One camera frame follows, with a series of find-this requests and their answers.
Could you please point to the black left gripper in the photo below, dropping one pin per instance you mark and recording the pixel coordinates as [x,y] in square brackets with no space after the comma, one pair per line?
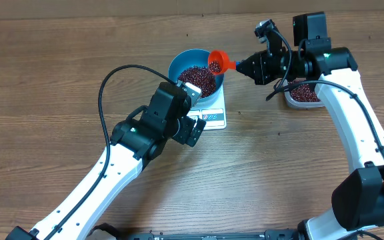
[184,136]

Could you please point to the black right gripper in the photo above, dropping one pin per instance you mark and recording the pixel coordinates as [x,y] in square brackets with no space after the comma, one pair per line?
[264,67]

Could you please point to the red measuring scoop blue handle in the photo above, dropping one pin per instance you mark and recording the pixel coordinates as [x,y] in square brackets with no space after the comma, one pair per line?
[219,62]

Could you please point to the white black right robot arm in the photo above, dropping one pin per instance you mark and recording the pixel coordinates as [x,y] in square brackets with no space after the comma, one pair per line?
[357,204]

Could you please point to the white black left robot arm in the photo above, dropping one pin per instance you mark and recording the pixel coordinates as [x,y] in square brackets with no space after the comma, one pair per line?
[132,144]

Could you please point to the white digital kitchen scale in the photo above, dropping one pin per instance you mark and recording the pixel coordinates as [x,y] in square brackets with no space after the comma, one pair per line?
[212,110]

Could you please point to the teal plastic bowl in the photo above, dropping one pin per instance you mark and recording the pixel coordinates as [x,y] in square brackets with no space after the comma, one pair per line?
[191,58]

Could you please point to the red adzuki beans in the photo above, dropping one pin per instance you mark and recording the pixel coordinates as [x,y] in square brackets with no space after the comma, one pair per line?
[203,78]

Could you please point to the clear plastic food container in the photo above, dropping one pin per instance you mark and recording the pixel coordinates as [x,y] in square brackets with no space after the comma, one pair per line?
[298,104]

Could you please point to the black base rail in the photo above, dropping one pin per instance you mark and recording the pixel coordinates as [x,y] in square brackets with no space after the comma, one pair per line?
[212,236]

